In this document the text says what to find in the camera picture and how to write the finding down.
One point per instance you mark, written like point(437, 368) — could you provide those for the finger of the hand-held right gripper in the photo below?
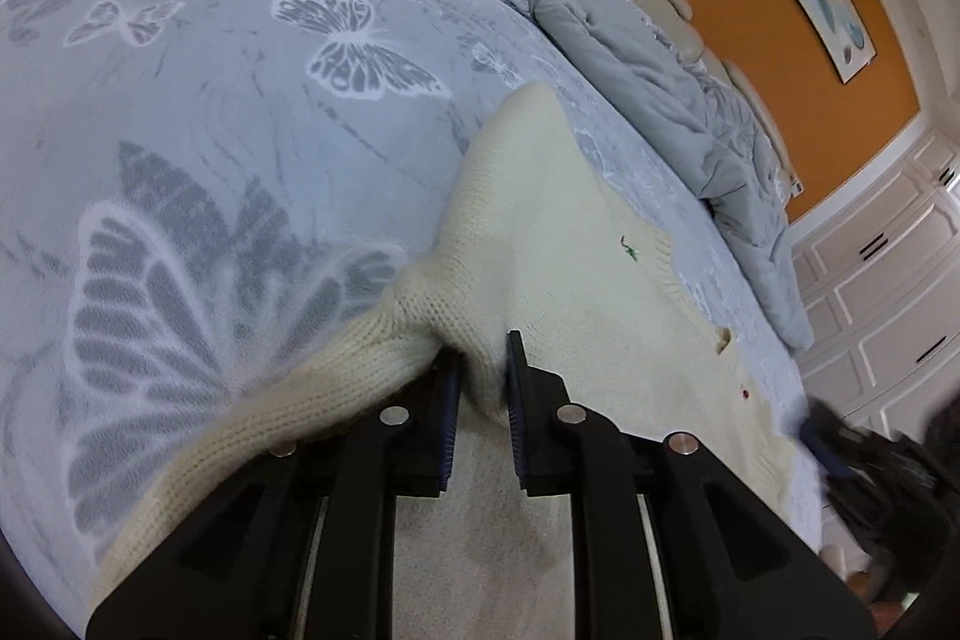
point(819, 445)

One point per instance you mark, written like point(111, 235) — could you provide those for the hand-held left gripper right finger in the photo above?
point(516, 419)

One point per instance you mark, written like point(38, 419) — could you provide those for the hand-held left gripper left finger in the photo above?
point(449, 419)

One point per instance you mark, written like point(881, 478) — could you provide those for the cream knit sweater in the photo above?
point(570, 250)

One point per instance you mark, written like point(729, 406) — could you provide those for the white panelled wardrobe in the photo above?
point(885, 280)

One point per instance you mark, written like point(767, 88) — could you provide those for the grey duvet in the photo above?
point(637, 78)

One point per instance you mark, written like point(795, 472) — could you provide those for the butterfly print blanket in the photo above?
point(225, 123)

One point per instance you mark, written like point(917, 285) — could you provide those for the white wall switch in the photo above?
point(796, 186)

